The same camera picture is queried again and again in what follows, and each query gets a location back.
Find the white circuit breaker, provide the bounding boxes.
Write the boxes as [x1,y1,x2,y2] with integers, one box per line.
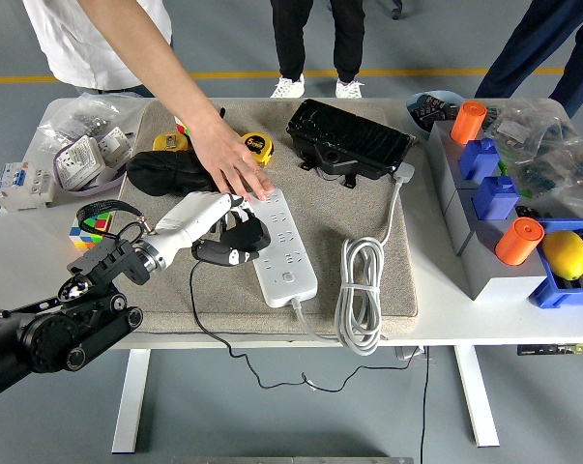
[0,161,56,213]

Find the blue bowl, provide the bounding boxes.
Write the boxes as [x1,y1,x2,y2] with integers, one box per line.
[405,90,466,134]

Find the black hanging cable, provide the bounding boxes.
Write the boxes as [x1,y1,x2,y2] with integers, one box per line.
[419,345,430,464]

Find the dark circuit boards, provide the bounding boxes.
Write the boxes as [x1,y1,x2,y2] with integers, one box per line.
[410,95,460,125]

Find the clear bag of electronic parts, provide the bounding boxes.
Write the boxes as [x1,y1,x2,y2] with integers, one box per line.
[512,144,583,218]
[483,99,583,165]

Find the thin black adapter cord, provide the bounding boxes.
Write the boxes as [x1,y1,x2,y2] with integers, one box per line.
[189,258,421,393]

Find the black table control panel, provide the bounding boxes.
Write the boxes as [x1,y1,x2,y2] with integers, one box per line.
[516,343,583,357]

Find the grey storage box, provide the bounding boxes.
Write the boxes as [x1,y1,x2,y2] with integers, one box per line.
[443,186,529,257]
[457,217,549,302]
[425,119,503,209]

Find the white table leg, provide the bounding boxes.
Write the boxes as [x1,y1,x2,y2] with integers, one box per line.
[453,345,501,449]
[110,348,152,455]

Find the grey-brown mat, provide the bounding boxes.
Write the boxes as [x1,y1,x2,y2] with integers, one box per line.
[86,99,421,337]

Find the person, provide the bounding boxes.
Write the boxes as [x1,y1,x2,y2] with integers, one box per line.
[474,0,583,120]
[270,0,367,101]
[22,0,174,96]

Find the black wrapped electronic device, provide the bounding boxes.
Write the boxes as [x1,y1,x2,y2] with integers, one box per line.
[285,99,417,189]

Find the blue plastic bin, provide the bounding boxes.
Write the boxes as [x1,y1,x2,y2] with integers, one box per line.
[528,217,583,309]

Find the white power strip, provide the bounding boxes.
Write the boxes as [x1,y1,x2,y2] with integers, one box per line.
[245,188,320,309]

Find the white power strip cable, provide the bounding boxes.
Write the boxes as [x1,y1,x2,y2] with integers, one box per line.
[290,162,417,358]

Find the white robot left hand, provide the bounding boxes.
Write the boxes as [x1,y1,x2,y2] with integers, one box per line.
[150,191,273,273]

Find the yellow tape measure with strap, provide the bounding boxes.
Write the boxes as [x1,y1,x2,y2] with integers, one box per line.
[217,108,276,168]

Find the white wall socket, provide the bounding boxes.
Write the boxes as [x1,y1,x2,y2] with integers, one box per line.
[54,134,103,190]
[95,126,132,168]

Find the person's left hand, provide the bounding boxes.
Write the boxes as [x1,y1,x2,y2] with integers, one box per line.
[187,118,276,203]

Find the clear bag of screws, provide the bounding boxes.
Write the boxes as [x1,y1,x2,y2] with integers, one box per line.
[38,91,147,151]

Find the yellow lemon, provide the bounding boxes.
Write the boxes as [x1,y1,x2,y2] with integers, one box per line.
[541,229,583,281]

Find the orange cylinder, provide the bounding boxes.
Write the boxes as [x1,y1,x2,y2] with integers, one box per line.
[450,100,488,145]
[494,217,546,267]

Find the grey under-table box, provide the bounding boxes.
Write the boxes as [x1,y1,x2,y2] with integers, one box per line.
[395,345,431,362]

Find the black cloth pouch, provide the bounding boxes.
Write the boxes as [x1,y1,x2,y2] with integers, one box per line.
[126,149,219,198]

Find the black power adapter plug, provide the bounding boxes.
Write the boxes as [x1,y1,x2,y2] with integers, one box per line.
[222,216,272,252]

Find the blue plastic block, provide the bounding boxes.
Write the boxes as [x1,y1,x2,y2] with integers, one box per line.
[458,137,501,183]
[472,174,520,221]

